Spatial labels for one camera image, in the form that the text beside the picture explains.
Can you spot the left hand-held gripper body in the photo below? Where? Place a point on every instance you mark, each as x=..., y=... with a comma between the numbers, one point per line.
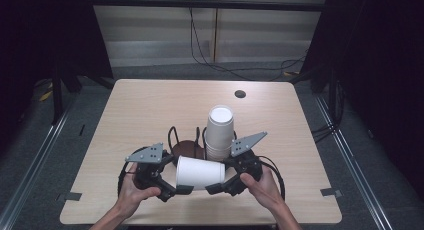
x=150, y=173

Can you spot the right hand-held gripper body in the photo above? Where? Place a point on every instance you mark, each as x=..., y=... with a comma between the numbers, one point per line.
x=245, y=163

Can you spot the single white paper cup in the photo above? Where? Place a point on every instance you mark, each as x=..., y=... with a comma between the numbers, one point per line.
x=200, y=172

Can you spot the stack of white paper cups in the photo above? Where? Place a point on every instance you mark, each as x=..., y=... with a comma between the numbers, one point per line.
x=218, y=136

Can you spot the person's left hand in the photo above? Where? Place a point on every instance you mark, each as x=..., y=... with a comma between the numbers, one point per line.
x=131, y=196

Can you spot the person's right hand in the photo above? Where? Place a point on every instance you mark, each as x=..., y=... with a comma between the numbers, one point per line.
x=265, y=190

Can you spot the black round table grommet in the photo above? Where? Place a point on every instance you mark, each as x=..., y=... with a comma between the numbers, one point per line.
x=240, y=93

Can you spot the grey tape strip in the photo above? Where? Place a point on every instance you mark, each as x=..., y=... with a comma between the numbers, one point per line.
x=72, y=196
x=330, y=192

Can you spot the small black floor tape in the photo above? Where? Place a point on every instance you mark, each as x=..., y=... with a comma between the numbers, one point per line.
x=81, y=130

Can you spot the black metal stand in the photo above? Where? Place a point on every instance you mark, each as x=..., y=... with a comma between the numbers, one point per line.
x=57, y=96

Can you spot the yellow floor object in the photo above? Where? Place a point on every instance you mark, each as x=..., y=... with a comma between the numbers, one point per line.
x=46, y=96

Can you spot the black horizontal metal bar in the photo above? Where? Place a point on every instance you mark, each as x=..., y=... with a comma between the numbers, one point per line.
x=206, y=4

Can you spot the black curtain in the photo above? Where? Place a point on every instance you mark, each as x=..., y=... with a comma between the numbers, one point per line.
x=50, y=36
x=376, y=63

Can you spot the metal floor rail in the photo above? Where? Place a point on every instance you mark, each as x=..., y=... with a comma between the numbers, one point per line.
x=30, y=170
x=353, y=170

